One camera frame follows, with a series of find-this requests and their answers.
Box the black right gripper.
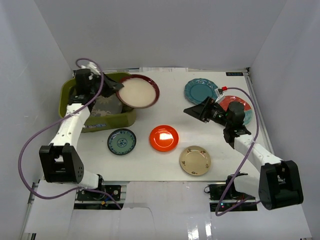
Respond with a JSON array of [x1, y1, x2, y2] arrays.
[[184, 96, 231, 129]]

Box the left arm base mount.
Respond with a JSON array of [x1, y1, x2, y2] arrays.
[[73, 184, 124, 210]]

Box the cream floral plate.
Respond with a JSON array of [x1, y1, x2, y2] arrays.
[[179, 145, 212, 177]]

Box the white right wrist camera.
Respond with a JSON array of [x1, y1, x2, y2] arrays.
[[214, 86, 228, 99]]

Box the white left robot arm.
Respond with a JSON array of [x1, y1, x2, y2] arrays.
[[39, 68, 123, 200]]

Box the dark red rimmed cream plate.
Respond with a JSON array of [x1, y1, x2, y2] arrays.
[[116, 74, 160, 109]]

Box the grey deer plate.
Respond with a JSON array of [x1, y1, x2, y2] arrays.
[[90, 94, 123, 117]]

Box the orange glossy plate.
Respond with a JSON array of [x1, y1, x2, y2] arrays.
[[149, 125, 180, 152]]

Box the red and teal floral plate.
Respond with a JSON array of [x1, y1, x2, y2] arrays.
[[219, 95, 253, 125]]

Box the olive green plastic bin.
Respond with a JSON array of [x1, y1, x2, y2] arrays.
[[58, 78, 136, 133]]

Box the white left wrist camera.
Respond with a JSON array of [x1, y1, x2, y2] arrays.
[[86, 61, 101, 76]]

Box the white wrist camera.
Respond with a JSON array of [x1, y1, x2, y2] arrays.
[[86, 61, 101, 76], [214, 86, 228, 99]]

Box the teal scalloped plate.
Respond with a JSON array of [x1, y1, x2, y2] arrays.
[[184, 78, 218, 105]]

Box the white paper sheets at back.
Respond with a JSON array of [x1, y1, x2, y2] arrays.
[[139, 67, 189, 73]]

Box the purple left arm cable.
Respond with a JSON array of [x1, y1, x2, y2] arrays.
[[17, 58, 123, 210]]

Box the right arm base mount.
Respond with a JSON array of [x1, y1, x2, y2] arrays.
[[203, 182, 258, 213]]

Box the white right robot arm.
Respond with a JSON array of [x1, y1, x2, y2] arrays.
[[184, 97, 304, 210]]

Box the green blue patterned small plate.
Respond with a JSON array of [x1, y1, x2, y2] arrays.
[[107, 128, 137, 156]]

